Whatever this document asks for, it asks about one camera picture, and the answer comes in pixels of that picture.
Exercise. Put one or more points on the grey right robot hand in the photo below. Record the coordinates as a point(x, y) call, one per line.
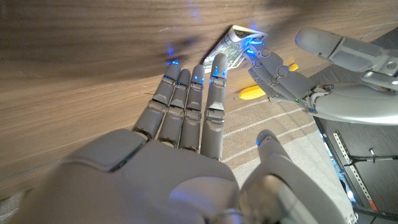
point(155, 180)

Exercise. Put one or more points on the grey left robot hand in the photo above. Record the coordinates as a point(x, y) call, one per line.
point(348, 102)

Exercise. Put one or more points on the one dollar bill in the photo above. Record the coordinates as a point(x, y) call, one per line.
point(231, 46)

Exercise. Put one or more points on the yellow toy banana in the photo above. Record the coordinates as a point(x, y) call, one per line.
point(252, 92)

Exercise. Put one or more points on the beige striped fabric backdrop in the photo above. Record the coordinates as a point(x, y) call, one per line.
point(298, 146)

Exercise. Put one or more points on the white perforated metal rail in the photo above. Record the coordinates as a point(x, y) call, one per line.
point(351, 168)

